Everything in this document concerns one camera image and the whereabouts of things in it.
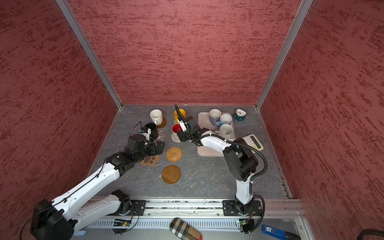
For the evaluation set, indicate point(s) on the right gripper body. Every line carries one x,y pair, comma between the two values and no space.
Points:
185,136

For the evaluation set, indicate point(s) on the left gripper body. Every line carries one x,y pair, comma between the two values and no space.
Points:
148,150

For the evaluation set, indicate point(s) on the red interior mug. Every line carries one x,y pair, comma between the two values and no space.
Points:
176,128

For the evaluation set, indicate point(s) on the cork paw print coaster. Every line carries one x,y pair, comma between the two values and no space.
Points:
150,161

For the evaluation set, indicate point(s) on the yellow mug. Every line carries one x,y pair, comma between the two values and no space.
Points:
176,116

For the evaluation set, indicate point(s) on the rattan round coaster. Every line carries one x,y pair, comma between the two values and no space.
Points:
174,154

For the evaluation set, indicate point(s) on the white mug back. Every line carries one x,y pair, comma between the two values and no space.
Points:
214,116

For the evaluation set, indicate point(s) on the black mug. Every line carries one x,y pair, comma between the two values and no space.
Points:
154,134

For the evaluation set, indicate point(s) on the dark amber round coaster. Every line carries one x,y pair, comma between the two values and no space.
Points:
164,122

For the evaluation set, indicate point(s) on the pink flower coaster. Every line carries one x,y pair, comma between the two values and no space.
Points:
161,137

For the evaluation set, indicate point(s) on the white blue mug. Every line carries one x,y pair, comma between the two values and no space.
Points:
225,119

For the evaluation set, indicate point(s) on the white mug with handle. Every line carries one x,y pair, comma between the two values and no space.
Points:
156,117

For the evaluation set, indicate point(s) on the brown wooden round coaster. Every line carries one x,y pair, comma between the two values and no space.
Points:
171,174

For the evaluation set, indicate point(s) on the multicolour woven round coaster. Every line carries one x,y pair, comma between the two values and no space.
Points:
175,138

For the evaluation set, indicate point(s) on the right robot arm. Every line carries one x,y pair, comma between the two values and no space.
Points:
244,162

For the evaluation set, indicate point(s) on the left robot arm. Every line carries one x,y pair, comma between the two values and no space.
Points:
68,213

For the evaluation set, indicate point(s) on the beige tray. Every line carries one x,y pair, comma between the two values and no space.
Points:
204,122

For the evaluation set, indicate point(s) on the teal cat mug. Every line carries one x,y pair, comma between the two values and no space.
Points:
240,115

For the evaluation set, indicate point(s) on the yellow calculator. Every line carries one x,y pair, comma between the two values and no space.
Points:
252,141

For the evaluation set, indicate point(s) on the plaid case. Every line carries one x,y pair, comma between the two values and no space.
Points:
184,231

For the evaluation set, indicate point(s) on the blue tool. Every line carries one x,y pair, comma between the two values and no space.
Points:
279,234

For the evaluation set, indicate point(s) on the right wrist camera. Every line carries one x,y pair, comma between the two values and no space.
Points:
182,125

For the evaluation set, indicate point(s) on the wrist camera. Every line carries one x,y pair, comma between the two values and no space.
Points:
182,125
146,132

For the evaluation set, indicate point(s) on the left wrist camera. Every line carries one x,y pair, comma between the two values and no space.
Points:
146,132

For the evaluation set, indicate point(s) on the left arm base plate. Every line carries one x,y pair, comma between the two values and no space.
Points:
130,207

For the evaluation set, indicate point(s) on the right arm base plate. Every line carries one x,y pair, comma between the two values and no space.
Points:
231,208

